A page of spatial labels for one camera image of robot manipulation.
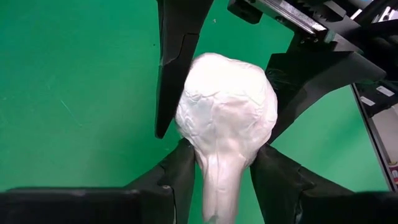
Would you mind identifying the white garlic bulb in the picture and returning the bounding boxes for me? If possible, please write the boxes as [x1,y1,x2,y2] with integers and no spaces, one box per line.
[175,52,279,224]

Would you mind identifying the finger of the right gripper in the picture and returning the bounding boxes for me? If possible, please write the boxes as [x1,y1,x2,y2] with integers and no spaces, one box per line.
[265,51,386,144]
[154,0,215,139]

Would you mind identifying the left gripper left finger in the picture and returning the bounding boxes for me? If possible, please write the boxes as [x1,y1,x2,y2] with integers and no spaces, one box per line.
[0,138,196,224]

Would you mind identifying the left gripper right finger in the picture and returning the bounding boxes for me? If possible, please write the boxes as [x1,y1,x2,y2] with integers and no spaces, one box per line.
[250,143,398,224]

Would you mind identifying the black table frame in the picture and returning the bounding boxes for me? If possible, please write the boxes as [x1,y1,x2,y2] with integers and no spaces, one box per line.
[351,82,398,191]

